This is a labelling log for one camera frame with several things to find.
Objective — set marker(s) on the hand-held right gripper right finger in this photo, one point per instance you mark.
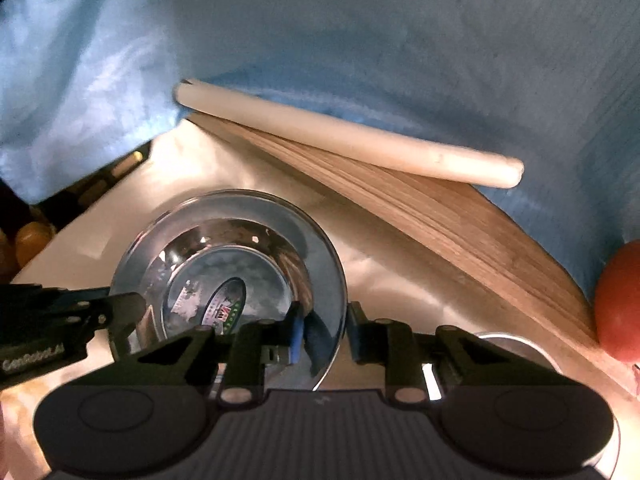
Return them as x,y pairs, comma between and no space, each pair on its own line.
354,333

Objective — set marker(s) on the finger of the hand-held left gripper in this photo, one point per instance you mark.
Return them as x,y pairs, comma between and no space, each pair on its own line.
125,320

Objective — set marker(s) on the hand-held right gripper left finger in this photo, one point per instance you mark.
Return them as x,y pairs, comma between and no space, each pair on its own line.
295,336

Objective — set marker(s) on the stainless steel bowl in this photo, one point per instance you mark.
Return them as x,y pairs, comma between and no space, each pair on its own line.
225,240

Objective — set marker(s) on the stainless steel plate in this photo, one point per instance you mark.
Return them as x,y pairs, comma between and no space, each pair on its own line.
515,344

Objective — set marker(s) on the white paper sheet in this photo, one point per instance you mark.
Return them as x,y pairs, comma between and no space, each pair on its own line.
400,280

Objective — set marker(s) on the yellow round object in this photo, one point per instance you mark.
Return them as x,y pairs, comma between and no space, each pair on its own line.
35,242

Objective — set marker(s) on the wooden shelf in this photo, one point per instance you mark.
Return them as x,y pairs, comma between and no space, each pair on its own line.
450,240

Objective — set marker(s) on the black crate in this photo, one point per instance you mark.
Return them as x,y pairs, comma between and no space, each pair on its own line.
95,185

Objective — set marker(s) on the white rolling pin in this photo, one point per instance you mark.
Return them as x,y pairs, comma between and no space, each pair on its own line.
350,130

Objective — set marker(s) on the red tomato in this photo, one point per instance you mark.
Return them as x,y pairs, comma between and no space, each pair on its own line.
622,305

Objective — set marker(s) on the light blue garment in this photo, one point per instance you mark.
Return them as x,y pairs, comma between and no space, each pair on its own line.
350,35

